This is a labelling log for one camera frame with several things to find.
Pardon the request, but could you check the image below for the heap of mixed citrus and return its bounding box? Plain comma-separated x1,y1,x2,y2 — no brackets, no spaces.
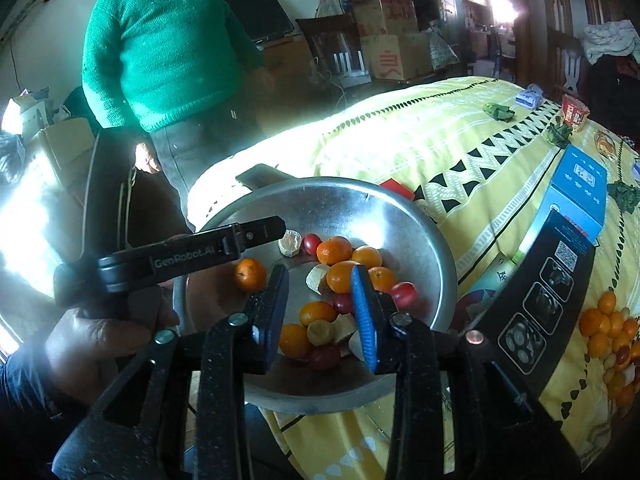
579,290,640,411

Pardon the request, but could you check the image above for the white cloth pile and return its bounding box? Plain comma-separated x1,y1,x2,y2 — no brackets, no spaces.
582,20,640,64

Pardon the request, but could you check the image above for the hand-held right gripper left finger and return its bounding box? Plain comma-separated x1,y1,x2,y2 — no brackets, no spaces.
85,264,291,480

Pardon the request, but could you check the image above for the cluster of tangerines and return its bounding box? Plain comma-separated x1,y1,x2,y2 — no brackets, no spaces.
278,236,399,359

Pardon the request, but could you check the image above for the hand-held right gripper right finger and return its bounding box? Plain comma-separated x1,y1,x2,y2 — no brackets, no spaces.
349,264,548,480

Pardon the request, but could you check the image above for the dark smartphone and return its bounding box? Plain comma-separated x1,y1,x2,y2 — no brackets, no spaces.
235,163,291,191

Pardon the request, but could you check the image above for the dark wooden chair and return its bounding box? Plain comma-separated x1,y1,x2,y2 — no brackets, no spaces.
547,27,590,106
296,12,372,87

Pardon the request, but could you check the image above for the green and white carton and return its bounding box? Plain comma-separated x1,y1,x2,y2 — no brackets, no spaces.
465,252,522,332

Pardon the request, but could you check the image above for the small orange tangerine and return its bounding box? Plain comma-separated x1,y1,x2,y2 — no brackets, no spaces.
234,258,268,293

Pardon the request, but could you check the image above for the person's left forearm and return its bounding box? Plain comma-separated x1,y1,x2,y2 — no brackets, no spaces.
0,345,98,480

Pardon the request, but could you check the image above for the small blue toy box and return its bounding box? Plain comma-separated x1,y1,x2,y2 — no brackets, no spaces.
515,85,545,109

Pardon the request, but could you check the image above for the yellow patterned tablecloth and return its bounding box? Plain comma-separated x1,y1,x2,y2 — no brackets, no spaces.
187,76,640,480

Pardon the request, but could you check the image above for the clear snack packet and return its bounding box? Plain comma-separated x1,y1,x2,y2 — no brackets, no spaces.
592,130,626,163

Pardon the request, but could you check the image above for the pale peeled fruit piece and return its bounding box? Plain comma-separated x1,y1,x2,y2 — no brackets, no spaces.
305,264,331,295
306,320,337,347
278,230,303,257
334,312,357,343
347,332,368,362

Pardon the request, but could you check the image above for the green leaf sprig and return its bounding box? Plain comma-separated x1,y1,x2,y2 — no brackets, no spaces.
606,180,640,213
545,122,575,148
482,102,516,121

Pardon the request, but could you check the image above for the black flat screen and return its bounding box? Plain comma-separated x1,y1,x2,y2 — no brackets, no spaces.
217,0,296,44

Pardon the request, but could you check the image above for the white box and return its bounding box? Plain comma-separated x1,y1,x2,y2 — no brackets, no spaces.
2,92,48,133

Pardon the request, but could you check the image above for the blue and black carton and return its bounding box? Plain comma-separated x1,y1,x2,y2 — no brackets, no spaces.
479,147,609,376

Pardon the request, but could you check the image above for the red snack packet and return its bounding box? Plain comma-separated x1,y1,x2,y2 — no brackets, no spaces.
560,94,591,128

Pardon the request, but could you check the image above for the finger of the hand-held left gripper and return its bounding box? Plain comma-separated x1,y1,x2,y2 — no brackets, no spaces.
235,215,287,254

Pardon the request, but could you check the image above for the metal bowl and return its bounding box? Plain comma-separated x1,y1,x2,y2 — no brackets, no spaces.
172,176,458,415

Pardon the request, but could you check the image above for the red flat packet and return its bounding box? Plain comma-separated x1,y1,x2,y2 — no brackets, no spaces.
381,180,416,202

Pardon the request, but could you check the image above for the white router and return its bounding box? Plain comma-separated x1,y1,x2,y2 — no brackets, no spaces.
327,50,372,86

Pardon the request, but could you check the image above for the cardboard box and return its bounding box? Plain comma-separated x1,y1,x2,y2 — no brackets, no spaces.
360,32,434,81
30,117,101,201
350,0,419,38

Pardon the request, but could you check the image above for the person's left hand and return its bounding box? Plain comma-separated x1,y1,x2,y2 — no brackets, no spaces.
45,284,181,396

